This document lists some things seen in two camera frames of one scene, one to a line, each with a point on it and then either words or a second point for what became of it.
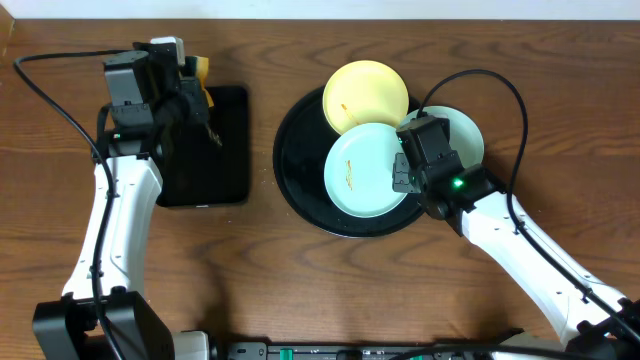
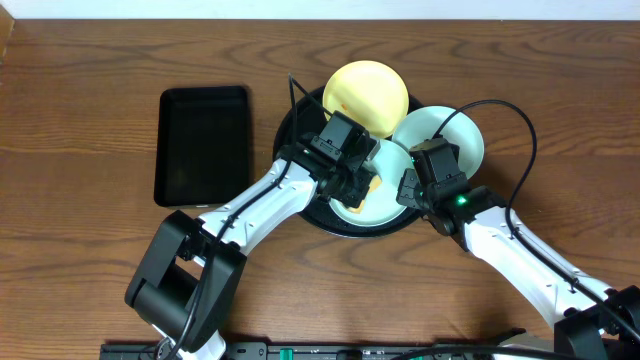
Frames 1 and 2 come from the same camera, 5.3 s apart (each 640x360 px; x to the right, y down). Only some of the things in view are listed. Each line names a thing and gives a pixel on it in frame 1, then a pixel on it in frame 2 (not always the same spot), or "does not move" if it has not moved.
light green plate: (464, 136) does not move
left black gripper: (198, 100) to (353, 190)
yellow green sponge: (198, 66) to (374, 184)
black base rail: (377, 351) does not move
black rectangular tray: (198, 167) does not move
